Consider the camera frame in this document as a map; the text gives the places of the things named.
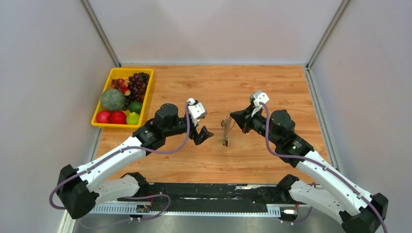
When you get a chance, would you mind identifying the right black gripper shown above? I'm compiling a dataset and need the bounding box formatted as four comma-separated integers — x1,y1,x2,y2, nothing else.
229,104,280,146

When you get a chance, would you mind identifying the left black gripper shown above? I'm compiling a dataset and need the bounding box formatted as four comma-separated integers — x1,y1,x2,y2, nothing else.
163,113,213,144

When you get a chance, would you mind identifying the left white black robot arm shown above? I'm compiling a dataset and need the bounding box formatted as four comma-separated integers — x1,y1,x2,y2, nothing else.
49,98,213,219

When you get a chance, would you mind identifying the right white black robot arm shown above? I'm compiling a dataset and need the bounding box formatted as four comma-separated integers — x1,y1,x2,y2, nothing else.
230,106,389,233

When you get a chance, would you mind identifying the green lime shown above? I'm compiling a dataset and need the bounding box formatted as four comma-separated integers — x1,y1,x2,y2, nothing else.
128,101,143,114

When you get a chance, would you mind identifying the dark purple grape bunch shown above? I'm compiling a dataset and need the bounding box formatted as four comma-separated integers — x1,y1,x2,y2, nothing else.
123,72,150,110

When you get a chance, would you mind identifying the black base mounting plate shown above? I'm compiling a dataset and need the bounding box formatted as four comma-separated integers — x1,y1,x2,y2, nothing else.
118,183,301,215

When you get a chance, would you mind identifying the right red apple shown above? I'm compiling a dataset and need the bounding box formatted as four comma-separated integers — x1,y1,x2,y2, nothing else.
110,111,127,124

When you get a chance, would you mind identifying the red apple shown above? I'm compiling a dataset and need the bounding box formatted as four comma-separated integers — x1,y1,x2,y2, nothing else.
95,110,111,124
110,111,127,124

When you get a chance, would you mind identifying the green melon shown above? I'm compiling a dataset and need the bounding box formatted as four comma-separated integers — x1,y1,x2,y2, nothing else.
100,88,126,112

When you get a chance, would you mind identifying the left red apple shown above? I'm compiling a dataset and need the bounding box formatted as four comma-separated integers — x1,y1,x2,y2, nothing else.
95,110,111,124

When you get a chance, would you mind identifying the yellow plastic fruit tray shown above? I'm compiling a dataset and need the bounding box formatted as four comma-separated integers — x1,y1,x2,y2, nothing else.
91,68,154,130

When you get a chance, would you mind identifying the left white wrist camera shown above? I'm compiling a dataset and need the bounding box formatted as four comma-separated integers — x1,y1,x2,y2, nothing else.
187,98,207,127

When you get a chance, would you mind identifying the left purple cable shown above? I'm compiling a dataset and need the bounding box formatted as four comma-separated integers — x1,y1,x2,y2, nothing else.
49,101,192,226

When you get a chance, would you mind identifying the slotted cable duct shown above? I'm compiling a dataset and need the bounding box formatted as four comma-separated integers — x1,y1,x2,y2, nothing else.
79,204,281,217

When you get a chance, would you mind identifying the aluminium frame rail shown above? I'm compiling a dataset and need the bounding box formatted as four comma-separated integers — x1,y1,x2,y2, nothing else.
58,182,371,233

